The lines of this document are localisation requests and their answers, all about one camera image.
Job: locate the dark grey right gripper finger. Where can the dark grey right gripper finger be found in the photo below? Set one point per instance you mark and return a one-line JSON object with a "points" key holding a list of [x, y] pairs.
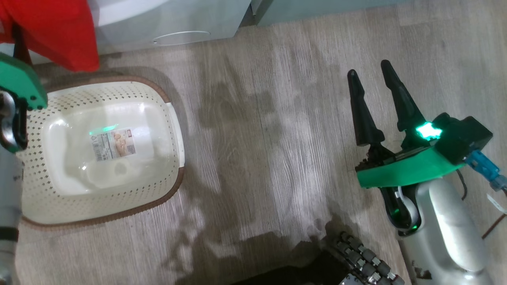
{"points": [[404, 103], [364, 118]]}

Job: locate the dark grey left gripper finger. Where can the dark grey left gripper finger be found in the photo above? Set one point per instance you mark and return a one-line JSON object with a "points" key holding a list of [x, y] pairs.
{"points": [[20, 45]]}

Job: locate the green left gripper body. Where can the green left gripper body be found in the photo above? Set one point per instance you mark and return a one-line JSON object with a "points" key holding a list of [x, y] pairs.
{"points": [[21, 83]]}

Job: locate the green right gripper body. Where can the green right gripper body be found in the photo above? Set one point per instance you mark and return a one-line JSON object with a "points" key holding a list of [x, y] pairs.
{"points": [[408, 170]]}

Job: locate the red garment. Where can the red garment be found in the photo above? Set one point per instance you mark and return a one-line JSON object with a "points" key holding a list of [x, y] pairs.
{"points": [[51, 27]]}

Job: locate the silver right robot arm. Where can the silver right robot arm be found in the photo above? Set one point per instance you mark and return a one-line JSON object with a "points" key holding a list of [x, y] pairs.
{"points": [[455, 229]]}

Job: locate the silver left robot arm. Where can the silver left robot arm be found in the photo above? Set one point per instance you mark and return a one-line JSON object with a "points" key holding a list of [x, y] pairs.
{"points": [[10, 198]]}

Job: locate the printed basket product sticker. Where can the printed basket product sticker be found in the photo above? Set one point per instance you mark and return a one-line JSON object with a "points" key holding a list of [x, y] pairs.
{"points": [[113, 144]]}

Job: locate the white washing machine body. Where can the white washing machine body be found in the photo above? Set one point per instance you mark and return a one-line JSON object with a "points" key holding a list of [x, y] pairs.
{"points": [[178, 19]]}

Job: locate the cream perforated laundry basket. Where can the cream perforated laundry basket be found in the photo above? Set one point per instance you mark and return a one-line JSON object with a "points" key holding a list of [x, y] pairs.
{"points": [[158, 178]]}

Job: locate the pale green cabinet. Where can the pale green cabinet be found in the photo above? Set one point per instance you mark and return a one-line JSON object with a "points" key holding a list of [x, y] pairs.
{"points": [[317, 10]]}

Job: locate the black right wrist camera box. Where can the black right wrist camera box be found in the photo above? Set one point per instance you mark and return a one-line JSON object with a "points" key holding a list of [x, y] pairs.
{"points": [[463, 138]]}

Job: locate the blue right camera connector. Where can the blue right camera connector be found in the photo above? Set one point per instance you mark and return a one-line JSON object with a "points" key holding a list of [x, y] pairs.
{"points": [[485, 166]]}

